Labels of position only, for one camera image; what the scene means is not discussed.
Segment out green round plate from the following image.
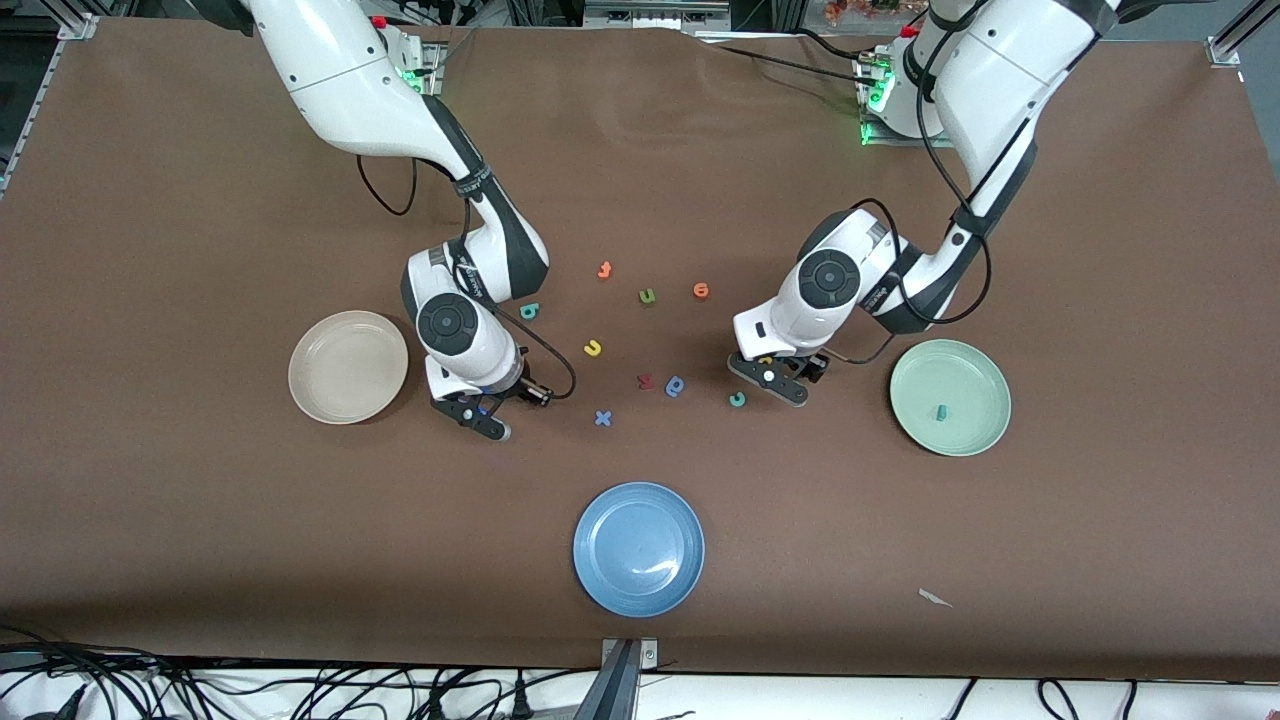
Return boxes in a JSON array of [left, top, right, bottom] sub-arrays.
[[889, 339, 1013, 458]]

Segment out orange flowers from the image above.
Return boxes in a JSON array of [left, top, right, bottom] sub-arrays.
[[822, 0, 906, 26]]

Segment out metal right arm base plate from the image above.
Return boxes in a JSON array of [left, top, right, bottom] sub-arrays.
[[395, 38, 446, 96]]

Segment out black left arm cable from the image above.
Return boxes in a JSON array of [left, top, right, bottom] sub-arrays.
[[805, 30, 993, 388]]

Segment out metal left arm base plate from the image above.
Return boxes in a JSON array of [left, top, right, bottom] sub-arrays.
[[858, 55, 951, 149]]

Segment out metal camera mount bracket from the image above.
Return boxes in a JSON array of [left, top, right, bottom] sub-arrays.
[[598, 637, 661, 720]]

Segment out grey metal box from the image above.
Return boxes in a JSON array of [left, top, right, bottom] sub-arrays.
[[583, 0, 733, 31]]

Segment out blue round plate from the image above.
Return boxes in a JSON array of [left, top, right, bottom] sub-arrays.
[[572, 482, 706, 619]]

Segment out aluminium frame rail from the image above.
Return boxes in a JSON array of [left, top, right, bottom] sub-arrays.
[[1205, 0, 1280, 71], [0, 12, 101, 196]]

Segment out beige round plate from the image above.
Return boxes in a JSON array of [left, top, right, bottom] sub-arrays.
[[287, 310, 410, 426]]

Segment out brown table cover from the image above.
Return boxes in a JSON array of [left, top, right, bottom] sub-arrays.
[[0, 18, 1280, 683]]

